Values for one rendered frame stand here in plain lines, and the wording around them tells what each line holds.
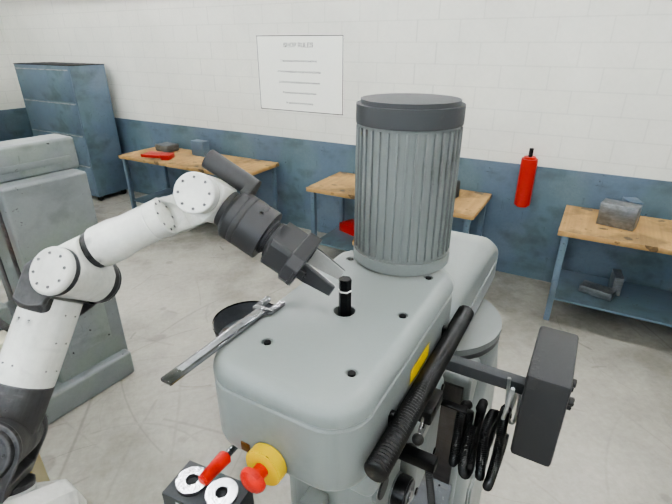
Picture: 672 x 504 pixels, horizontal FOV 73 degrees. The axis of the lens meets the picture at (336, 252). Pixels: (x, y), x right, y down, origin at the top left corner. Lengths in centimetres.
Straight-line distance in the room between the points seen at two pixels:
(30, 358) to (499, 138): 454
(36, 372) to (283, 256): 43
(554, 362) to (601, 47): 397
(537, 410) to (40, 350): 89
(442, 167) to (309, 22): 491
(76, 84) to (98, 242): 704
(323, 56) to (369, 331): 499
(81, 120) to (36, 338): 707
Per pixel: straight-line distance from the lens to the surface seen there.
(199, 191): 73
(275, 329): 74
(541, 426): 104
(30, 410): 89
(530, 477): 316
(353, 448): 65
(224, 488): 146
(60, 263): 82
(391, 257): 87
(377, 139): 82
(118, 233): 81
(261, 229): 72
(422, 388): 76
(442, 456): 143
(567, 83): 480
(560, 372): 100
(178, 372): 67
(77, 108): 784
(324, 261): 77
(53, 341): 87
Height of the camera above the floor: 230
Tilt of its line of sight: 25 degrees down
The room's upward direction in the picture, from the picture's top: straight up
